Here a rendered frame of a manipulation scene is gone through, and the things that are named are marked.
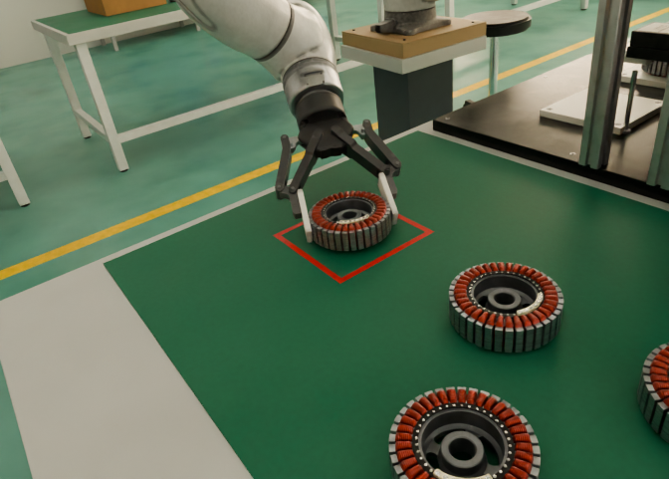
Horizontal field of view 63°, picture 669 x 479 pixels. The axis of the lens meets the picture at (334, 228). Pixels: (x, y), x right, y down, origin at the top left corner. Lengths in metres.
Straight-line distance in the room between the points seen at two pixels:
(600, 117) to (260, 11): 0.49
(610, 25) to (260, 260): 0.54
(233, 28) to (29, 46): 6.43
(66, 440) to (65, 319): 0.20
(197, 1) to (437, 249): 0.46
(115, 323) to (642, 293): 0.60
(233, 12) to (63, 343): 0.48
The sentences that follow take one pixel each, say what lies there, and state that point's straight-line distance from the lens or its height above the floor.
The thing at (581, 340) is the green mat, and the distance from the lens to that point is 0.60.
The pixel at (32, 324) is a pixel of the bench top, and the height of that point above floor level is 0.75.
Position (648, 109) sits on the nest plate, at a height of 0.78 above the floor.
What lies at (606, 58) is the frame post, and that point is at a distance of 0.82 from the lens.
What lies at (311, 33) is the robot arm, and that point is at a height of 0.98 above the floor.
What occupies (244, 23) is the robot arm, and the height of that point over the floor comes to 1.01.
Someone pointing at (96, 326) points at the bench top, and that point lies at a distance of 0.72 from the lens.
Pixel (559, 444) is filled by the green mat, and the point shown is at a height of 0.75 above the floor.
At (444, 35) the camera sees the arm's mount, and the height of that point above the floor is 0.78.
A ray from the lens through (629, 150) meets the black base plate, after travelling 0.94.
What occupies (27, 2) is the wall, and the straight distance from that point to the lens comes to 7.18.
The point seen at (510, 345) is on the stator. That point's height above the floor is 0.77.
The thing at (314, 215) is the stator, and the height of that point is 0.79.
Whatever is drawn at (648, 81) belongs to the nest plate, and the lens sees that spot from 1.23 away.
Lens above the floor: 1.15
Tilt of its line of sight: 31 degrees down
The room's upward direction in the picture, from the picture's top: 8 degrees counter-clockwise
